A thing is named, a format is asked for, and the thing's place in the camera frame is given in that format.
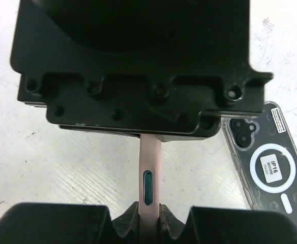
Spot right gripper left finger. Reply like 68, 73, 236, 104
0, 202, 138, 243

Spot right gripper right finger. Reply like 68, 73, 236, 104
159, 204, 297, 243

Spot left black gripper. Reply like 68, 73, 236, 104
10, 1, 273, 141

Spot phone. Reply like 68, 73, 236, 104
138, 134, 162, 243

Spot clear phone case black insert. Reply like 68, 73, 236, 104
221, 101, 297, 226

